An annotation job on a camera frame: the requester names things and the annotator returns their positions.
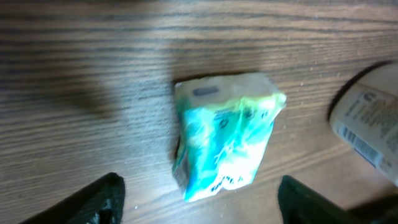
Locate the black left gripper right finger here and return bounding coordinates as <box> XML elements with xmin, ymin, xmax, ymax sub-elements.
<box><xmin>277</xmin><ymin>174</ymin><xmax>364</xmax><ymax>224</ymax></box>

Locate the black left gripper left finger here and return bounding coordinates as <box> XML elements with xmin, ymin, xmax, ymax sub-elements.
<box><xmin>22</xmin><ymin>172</ymin><xmax>126</xmax><ymax>224</ymax></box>

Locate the teal white tissue pack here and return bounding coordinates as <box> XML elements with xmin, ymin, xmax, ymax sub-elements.
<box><xmin>172</xmin><ymin>72</ymin><xmax>287</xmax><ymax>202</ymax></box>

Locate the green lid white jar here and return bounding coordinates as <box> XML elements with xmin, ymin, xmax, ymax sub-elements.
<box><xmin>328</xmin><ymin>61</ymin><xmax>397</xmax><ymax>185</ymax></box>

